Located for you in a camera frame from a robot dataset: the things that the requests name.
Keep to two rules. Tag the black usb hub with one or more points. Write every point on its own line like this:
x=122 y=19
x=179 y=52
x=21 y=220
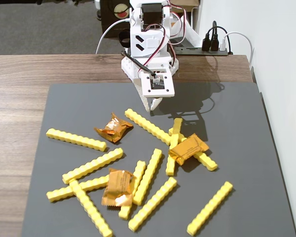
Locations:
x=199 y=51

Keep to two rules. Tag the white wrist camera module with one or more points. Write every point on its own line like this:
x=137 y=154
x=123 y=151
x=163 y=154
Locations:
x=160 y=87

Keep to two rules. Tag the dark brown box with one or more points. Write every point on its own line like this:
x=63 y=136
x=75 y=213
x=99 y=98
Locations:
x=108 y=22

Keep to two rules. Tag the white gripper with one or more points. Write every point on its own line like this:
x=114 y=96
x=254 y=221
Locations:
x=147 y=103

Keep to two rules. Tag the yellow crinkle toy fry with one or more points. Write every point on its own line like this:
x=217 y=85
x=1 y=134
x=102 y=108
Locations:
x=148 y=126
x=153 y=203
x=176 y=128
x=64 y=191
x=92 y=165
x=149 y=175
x=208 y=161
x=91 y=208
x=76 y=139
x=139 y=172
x=209 y=208

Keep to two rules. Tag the long orange sauce packet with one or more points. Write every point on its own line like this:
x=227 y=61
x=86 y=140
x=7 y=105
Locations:
x=118 y=187

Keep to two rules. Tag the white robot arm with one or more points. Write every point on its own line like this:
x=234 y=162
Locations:
x=148 y=42

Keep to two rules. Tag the dark grey mat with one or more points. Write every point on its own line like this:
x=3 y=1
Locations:
x=236 y=148

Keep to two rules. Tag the crumpled orange sauce packet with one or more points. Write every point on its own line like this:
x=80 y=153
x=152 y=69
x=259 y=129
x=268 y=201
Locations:
x=113 y=129

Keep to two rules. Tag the flat orange sauce packet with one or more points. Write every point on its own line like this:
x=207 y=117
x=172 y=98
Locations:
x=188 y=149

